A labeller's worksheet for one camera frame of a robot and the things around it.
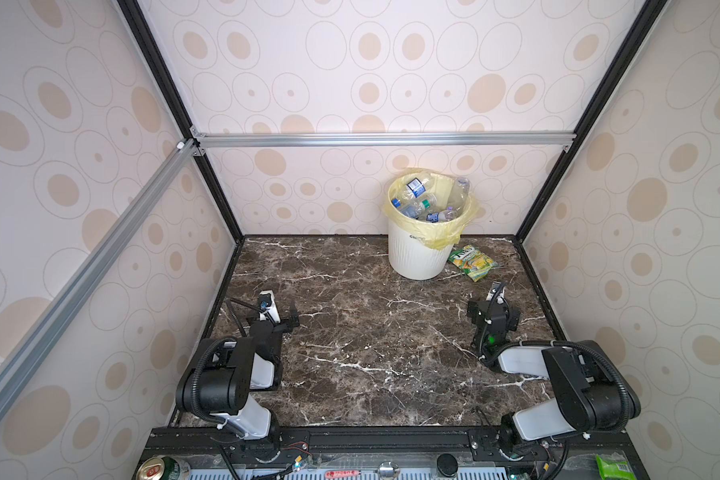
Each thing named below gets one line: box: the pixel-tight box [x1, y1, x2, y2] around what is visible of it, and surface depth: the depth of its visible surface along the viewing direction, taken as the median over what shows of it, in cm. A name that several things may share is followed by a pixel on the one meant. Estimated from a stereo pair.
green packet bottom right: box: [595, 452, 637, 480], surface depth 71 cm
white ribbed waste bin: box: [388, 221, 454, 281], surface depth 99 cm
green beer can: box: [136, 456, 183, 480], surface depth 63 cm
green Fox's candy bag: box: [448, 245, 498, 282], surface depth 111 cm
